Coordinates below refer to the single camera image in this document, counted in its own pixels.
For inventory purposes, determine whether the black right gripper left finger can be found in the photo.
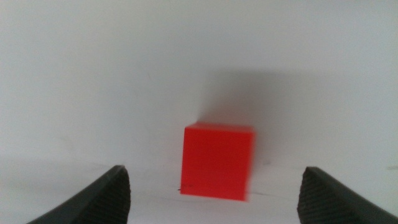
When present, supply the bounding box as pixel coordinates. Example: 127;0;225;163
26;165;132;224

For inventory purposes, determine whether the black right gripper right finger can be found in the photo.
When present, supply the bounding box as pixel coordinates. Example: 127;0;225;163
296;166;398;224

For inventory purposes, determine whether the red cube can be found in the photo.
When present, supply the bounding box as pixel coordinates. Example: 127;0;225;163
179;121;256;202

